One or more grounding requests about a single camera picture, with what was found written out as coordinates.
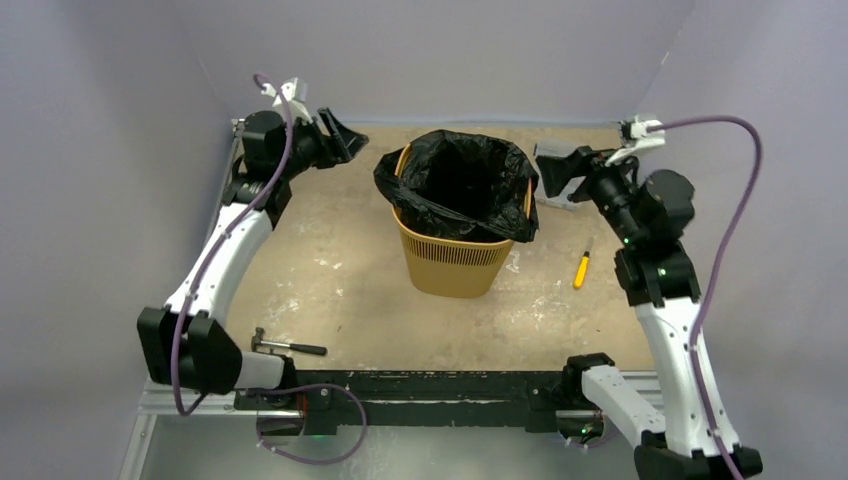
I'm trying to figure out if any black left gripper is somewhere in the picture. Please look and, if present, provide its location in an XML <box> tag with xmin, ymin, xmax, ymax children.
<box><xmin>277</xmin><ymin>108</ymin><xmax>366</xmax><ymax>181</ymax></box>

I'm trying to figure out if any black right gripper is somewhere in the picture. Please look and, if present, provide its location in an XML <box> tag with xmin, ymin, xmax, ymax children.
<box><xmin>539</xmin><ymin>144</ymin><xmax>646</xmax><ymax>246</ymax></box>

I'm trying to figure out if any black plastic trash bag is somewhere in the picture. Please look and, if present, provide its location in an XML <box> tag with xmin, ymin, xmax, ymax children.
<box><xmin>373</xmin><ymin>129</ymin><xmax>539</xmax><ymax>243</ymax></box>

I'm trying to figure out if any yellow plastic trash bin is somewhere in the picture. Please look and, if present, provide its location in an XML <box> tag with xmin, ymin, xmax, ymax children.
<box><xmin>390</xmin><ymin>142</ymin><xmax>537</xmax><ymax>299</ymax></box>

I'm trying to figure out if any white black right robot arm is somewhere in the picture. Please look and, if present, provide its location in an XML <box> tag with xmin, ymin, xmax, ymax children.
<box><xmin>534</xmin><ymin>146</ymin><xmax>764</xmax><ymax>479</ymax></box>

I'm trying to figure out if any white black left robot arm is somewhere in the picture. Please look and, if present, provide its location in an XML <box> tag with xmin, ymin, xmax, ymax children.
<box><xmin>137</xmin><ymin>108</ymin><xmax>369</xmax><ymax>409</ymax></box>

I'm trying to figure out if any clear plastic screw box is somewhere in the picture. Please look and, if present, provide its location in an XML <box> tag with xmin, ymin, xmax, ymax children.
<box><xmin>533</xmin><ymin>138</ymin><xmax>585</xmax><ymax>212</ymax></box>

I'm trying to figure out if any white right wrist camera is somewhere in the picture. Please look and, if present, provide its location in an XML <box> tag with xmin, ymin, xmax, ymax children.
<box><xmin>604</xmin><ymin>114</ymin><xmax>666</xmax><ymax>167</ymax></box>

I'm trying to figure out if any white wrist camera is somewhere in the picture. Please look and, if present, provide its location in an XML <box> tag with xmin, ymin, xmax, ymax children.
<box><xmin>254</xmin><ymin>75</ymin><xmax>314</xmax><ymax>124</ymax></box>
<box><xmin>604</xmin><ymin>114</ymin><xmax>666</xmax><ymax>167</ymax></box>

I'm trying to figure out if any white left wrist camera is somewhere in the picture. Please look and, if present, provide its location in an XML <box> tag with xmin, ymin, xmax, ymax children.
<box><xmin>254</xmin><ymin>75</ymin><xmax>314</xmax><ymax>124</ymax></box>

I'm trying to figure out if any yellow handled screwdriver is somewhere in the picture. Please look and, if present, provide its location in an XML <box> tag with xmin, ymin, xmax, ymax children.
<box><xmin>572</xmin><ymin>238</ymin><xmax>594</xmax><ymax>290</ymax></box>

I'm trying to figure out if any black handled hammer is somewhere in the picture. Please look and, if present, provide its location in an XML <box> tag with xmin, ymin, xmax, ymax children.
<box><xmin>251</xmin><ymin>327</ymin><xmax>328</xmax><ymax>357</ymax></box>

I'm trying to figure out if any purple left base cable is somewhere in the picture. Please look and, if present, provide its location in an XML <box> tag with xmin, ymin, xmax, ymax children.
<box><xmin>254</xmin><ymin>384</ymin><xmax>368</xmax><ymax>468</ymax></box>

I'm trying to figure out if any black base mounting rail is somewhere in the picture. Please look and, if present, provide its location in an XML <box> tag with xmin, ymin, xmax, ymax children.
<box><xmin>233</xmin><ymin>368</ymin><xmax>628</xmax><ymax>439</ymax></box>

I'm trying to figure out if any aluminium frame rail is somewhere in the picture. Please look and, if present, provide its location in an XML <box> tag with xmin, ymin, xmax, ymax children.
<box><xmin>137</xmin><ymin>380</ymin><xmax>237</xmax><ymax>416</ymax></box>

